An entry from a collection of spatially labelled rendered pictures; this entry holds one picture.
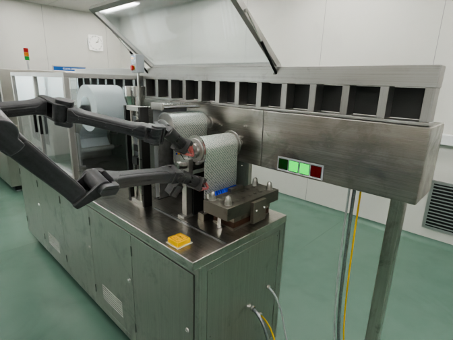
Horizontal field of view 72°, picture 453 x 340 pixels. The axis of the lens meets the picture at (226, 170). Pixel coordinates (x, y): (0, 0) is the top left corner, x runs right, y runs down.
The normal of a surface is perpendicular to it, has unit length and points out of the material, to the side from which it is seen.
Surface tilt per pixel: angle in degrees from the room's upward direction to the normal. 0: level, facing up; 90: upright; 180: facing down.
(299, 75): 90
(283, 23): 90
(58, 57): 90
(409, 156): 90
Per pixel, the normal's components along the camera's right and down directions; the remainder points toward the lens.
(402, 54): -0.69, 0.18
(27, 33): 0.73, 0.21
